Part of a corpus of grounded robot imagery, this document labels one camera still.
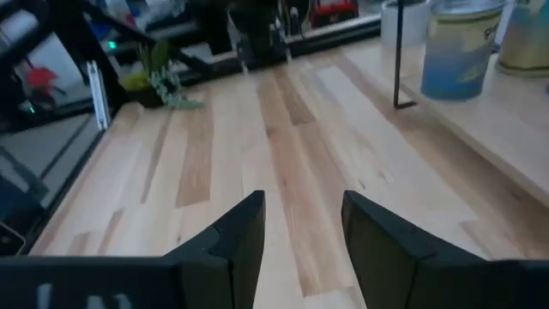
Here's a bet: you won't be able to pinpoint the small red object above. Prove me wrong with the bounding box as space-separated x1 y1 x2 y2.
25 66 60 94

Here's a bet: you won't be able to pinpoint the red box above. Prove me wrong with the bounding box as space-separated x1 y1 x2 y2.
309 0 360 27

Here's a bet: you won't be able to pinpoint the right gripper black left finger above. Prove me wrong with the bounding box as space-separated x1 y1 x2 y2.
0 190 268 309

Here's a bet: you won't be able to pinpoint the silver metal bracket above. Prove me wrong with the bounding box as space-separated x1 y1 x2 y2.
87 59 112 131

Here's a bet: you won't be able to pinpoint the trailing succulent dark pot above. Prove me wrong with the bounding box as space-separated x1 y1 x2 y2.
118 40 206 111

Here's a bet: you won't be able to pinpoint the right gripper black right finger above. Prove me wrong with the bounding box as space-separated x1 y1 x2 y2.
341 190 549 309

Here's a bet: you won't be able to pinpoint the tall can yellow label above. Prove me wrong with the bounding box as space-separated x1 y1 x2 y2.
495 0 549 79

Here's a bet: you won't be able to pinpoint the wooden shelf black legs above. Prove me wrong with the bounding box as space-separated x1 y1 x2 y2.
392 0 549 209

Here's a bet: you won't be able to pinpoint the peas can blue yellow label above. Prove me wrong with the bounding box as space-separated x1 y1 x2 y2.
419 0 507 102

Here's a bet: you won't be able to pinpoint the snake plant white pot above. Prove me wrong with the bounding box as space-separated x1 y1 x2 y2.
380 0 432 49

